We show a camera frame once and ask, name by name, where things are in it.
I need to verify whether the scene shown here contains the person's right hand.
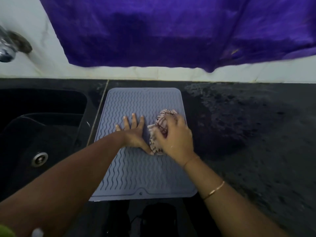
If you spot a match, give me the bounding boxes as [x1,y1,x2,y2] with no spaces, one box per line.
[153,113,199,169]

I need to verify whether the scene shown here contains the person's left hand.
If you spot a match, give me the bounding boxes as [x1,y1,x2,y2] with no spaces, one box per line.
[115,113,154,156]

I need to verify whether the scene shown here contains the white checked wiping cloth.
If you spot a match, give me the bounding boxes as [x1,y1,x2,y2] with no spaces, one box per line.
[147,109,179,156]

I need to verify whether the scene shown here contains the grey ribbed silicone drying mat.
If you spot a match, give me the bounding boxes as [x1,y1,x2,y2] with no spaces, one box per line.
[89,87,198,202]

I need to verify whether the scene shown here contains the person's right forearm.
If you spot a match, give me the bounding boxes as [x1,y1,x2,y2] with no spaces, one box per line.
[183,155,290,237]

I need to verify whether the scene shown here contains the person's left forearm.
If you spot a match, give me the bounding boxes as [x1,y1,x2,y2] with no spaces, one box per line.
[0,131,134,237]

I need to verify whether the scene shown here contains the thin wrist thread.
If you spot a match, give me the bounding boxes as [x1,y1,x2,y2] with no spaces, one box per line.
[183,156,200,169]

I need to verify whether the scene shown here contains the gold bangle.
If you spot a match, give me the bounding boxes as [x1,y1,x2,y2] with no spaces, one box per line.
[202,181,226,201]

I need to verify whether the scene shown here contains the black kitchen sink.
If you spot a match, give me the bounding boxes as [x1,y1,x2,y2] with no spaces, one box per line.
[0,87,89,203]

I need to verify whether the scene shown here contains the metal sink drain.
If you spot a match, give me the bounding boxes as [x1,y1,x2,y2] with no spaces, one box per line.
[31,152,49,168]

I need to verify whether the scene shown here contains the purple hanging cloth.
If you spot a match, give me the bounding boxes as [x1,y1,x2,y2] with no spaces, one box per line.
[38,0,316,73]

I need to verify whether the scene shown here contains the green clothing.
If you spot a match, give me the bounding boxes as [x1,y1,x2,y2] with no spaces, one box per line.
[0,224,16,237]

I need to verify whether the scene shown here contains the chrome wall faucet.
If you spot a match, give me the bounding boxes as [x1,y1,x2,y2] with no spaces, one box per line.
[0,25,33,63]

